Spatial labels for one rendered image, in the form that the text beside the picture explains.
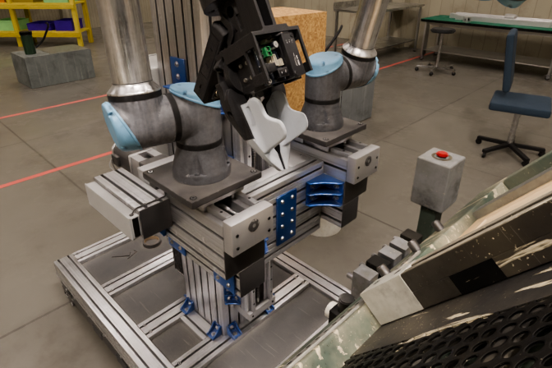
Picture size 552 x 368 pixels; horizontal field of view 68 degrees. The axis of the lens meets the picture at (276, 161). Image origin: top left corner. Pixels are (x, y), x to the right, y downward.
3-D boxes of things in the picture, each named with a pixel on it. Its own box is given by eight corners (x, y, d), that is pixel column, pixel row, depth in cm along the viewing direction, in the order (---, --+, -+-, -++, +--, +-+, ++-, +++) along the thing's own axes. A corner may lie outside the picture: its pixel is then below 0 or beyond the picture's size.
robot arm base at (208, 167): (161, 172, 108) (156, 136, 103) (207, 154, 117) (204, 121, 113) (195, 191, 98) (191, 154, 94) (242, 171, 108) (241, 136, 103)
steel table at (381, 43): (417, 51, 785) (425, -2, 744) (364, 66, 667) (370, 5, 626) (385, 46, 829) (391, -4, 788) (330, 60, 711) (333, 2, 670)
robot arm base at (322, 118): (289, 123, 139) (289, 95, 135) (317, 113, 149) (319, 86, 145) (324, 135, 130) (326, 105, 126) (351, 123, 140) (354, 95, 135)
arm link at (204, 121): (231, 139, 102) (228, 85, 96) (178, 151, 95) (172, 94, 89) (211, 125, 111) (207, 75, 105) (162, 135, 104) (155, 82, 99)
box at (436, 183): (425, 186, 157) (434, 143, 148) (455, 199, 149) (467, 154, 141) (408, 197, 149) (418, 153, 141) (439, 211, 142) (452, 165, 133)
